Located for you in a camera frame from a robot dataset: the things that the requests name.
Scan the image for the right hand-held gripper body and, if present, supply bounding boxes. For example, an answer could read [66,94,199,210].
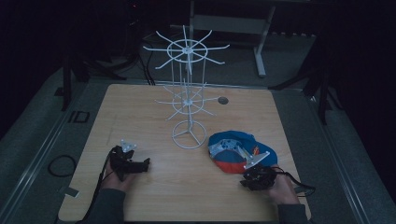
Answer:
[239,150,277,191]

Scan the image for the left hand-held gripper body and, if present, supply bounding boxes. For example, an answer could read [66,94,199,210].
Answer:
[108,139,145,183]

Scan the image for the blue and red cap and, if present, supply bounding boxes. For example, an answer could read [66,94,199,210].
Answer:
[207,130,278,175]

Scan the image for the white wire display rack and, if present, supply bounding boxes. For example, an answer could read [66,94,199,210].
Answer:
[142,24,231,150]

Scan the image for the person's left hand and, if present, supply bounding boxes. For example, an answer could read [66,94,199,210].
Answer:
[101,161,137,193]

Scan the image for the person's right hand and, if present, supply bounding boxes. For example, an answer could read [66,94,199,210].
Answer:
[266,165,301,206]

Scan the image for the grey tape piece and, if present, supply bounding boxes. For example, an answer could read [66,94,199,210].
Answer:
[64,187,80,199]

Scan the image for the black tripod stand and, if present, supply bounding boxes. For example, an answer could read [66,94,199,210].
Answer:
[61,18,141,112]
[268,36,344,126]

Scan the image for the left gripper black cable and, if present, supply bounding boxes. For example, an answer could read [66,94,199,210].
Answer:
[75,154,114,224]

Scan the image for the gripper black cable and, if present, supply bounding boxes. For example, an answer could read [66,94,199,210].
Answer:
[75,154,114,224]
[271,166,317,198]

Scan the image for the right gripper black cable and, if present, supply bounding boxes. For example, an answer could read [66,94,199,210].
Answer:
[271,166,317,198]

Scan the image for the black cable loop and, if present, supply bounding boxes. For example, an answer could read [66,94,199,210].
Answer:
[47,154,78,178]

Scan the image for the black floor cables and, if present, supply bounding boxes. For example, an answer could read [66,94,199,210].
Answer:
[136,31,157,87]

